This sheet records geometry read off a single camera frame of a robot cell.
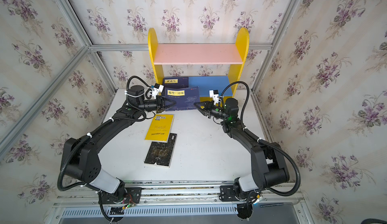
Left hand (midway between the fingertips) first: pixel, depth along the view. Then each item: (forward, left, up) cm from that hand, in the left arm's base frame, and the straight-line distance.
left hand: (174, 101), depth 75 cm
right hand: (-2, -9, -1) cm, 10 cm away
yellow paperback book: (0, +11, -27) cm, 29 cm away
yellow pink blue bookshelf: (+43, -25, -10) cm, 51 cm away
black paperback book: (-16, +9, -28) cm, 33 cm away
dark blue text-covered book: (+3, -5, 0) cm, 6 cm away
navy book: (+27, +3, -11) cm, 30 cm away
